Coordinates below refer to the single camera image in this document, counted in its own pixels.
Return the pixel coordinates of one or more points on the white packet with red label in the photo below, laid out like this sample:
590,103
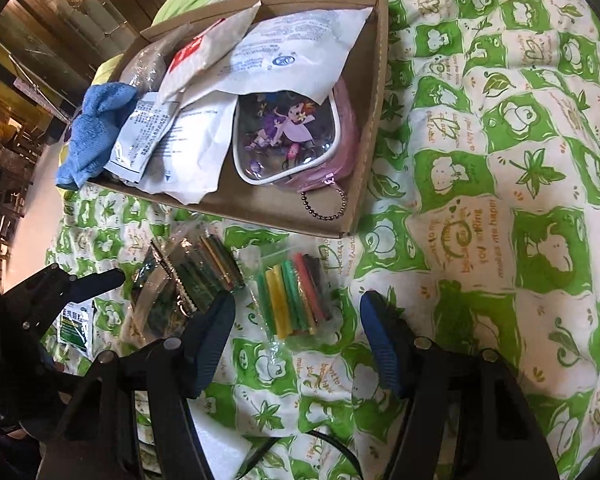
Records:
215,45

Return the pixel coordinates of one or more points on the clear bag of coloured sticks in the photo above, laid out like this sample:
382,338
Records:
290,300

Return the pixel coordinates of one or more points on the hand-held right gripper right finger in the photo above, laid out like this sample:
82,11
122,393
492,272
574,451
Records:
380,340

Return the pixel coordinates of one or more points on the blue towel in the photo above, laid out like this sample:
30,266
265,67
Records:
95,125

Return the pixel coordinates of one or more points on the white packet with green label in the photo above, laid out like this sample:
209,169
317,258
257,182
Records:
77,330

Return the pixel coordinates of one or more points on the cardboard box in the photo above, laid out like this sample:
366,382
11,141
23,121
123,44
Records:
260,205

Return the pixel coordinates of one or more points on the white paper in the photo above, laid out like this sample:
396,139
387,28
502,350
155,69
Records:
220,450

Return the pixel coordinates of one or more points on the small white printed packet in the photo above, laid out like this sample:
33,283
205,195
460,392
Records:
140,135

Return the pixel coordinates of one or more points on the large white printed packet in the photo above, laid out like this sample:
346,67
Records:
305,45

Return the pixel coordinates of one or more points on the green and white printed quilt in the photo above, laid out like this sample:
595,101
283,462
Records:
480,160

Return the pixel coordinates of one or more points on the plain green sheet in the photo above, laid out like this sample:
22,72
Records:
180,2

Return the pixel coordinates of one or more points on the wooden cabinet with glass doors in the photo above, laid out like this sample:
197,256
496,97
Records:
80,5

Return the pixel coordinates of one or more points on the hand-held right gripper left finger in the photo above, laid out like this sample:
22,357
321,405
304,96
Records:
212,335

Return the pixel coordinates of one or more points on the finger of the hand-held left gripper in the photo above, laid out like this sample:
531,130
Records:
87,287

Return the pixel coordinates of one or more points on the long white printed packet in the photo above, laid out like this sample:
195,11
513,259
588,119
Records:
195,155

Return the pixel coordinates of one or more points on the clear bag of dark sticks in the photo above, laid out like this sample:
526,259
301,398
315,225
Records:
200,265

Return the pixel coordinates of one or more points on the cartoon print clear pouch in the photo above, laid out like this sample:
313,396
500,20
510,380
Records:
285,135

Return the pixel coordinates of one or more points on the clear bag with grey cloth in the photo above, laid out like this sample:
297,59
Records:
142,62

